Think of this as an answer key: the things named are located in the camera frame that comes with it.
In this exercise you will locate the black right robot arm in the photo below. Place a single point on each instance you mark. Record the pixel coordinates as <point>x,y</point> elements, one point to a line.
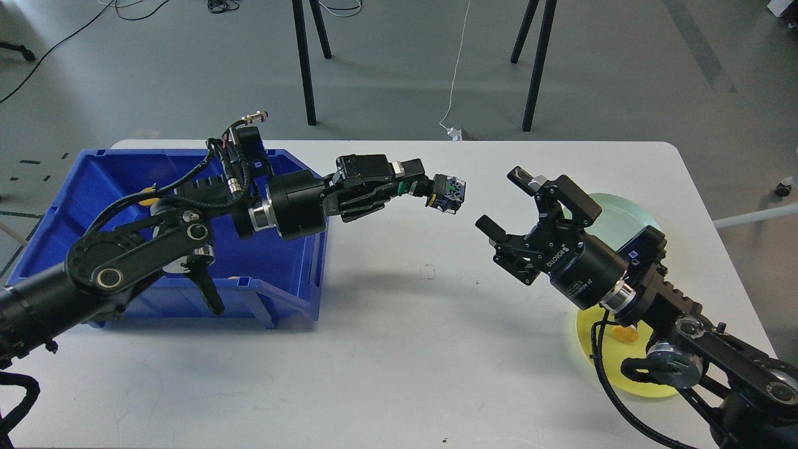
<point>747,397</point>

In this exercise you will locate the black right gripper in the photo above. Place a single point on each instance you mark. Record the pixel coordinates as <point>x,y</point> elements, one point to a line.
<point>580,266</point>

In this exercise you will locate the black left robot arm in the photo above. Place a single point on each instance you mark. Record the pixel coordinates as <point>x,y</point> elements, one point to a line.
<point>140,237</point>

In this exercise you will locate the pale green plate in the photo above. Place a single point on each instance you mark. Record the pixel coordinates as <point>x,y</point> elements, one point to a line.
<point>620,220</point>

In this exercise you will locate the white bar with caster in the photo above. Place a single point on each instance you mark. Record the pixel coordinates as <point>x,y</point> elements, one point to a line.
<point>782,189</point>

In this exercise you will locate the left black tripod legs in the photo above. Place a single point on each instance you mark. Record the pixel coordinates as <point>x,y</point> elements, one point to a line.
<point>303,51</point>

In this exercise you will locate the blue plastic bin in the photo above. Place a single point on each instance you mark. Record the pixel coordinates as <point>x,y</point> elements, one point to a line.
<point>278,279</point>

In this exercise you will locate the black tripod legs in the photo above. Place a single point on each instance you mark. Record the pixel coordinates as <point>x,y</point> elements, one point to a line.
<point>303,51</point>
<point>548,17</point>

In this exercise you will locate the black stand foot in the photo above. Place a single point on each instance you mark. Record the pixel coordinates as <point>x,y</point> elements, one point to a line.
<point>26,53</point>

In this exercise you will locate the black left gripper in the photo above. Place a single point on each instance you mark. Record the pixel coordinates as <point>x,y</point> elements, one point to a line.
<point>298,204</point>

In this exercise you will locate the yellow push button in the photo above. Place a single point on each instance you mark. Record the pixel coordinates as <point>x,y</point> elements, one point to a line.
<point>625,334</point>

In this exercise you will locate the right black tripod legs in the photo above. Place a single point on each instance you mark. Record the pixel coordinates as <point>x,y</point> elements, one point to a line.
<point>548,17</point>

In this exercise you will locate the yellow plate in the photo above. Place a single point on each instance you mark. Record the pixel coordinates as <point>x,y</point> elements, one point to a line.
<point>615,351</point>

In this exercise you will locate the yellow button in bin corner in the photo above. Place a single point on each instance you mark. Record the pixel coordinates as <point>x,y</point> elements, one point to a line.
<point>148,202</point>

